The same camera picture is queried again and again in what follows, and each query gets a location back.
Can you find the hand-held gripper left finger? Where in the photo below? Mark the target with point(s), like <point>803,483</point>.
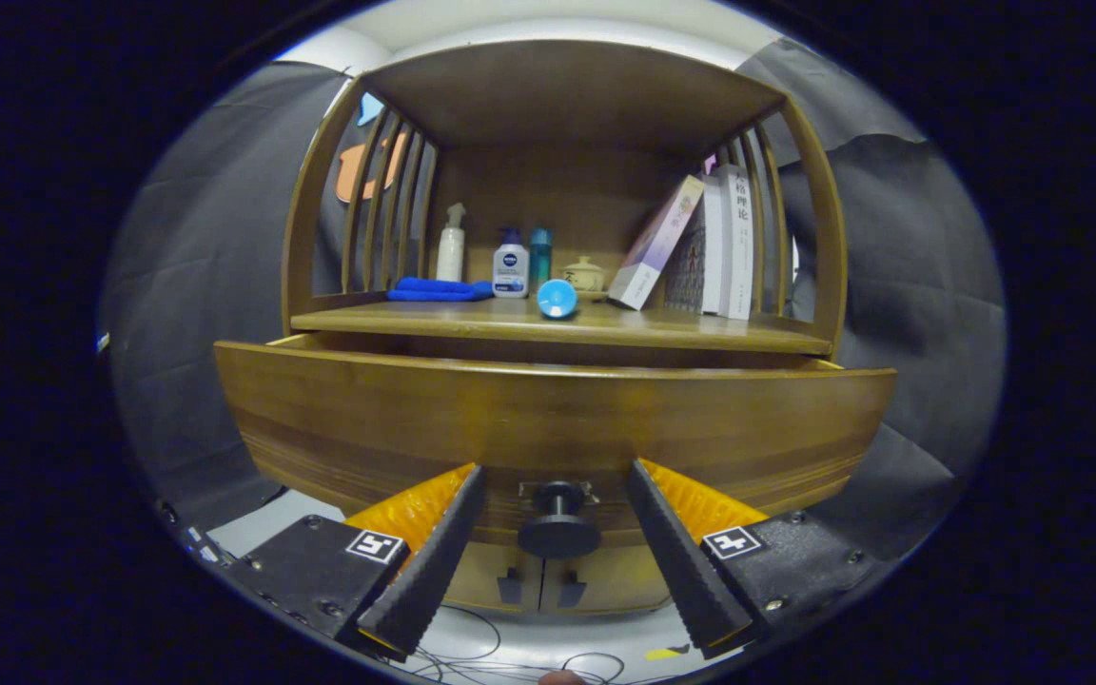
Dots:
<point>434,571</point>

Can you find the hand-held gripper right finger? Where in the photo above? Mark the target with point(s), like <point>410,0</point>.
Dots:
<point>676,571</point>

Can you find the wooden drawer with black knob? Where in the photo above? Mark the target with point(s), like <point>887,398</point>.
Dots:
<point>557,428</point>

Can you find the blue gradient cosmetic tube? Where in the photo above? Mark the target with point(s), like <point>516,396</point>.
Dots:
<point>557,299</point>

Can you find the wooden cabinet door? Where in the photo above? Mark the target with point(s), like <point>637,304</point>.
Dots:
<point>624,580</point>
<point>481,580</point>

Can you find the wooden countertop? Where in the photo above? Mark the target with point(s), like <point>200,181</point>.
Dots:
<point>624,323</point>

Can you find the wooden cabinet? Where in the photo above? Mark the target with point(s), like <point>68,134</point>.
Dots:
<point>567,95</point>

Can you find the yellow floor tape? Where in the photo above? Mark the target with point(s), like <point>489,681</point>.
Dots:
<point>667,653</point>

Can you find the blue folded towel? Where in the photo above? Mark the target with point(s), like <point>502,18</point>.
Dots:
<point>439,289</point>

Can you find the patterned cover book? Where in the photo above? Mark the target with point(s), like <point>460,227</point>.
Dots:
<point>686,271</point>

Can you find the lidded ceramic teacup with saucer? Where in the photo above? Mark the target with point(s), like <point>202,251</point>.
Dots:
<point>586,276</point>

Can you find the white lotion bottle blue cap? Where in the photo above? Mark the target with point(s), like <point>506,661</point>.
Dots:
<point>510,271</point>

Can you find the white pump bottle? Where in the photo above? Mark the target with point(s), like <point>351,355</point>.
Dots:
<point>450,257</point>

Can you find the purple cover book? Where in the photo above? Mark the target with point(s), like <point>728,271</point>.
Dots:
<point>657,243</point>

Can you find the white spine book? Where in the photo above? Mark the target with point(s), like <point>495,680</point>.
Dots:
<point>740,247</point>

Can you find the teal glass bottle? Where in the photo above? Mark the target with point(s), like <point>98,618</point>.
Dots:
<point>540,252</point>

